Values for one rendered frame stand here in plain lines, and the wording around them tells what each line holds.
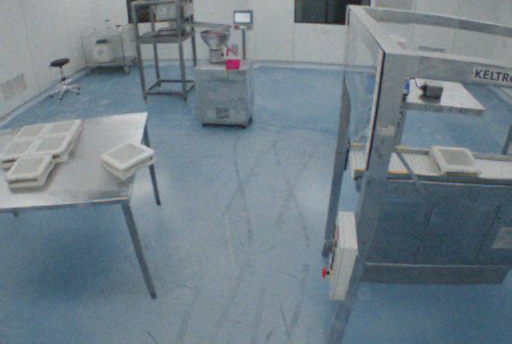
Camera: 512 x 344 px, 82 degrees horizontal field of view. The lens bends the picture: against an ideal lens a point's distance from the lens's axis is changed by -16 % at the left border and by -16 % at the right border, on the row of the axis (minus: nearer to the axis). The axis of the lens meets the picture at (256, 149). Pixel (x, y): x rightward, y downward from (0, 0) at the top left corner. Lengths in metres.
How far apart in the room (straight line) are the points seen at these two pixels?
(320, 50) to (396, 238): 5.03
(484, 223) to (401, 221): 0.55
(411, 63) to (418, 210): 1.34
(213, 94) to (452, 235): 3.01
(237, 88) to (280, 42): 2.83
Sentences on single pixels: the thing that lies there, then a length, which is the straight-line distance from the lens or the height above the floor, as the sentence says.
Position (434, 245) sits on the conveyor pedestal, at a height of 0.39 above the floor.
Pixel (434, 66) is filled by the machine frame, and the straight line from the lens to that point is 0.93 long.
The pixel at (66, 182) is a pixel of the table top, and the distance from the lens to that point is 2.12.
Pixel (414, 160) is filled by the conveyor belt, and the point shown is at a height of 0.91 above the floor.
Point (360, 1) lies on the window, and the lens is 6.69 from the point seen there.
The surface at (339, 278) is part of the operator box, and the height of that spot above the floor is 1.04.
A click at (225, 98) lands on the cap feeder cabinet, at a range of 4.17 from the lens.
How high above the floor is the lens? 1.92
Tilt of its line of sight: 30 degrees down
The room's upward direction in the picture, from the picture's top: 1 degrees counter-clockwise
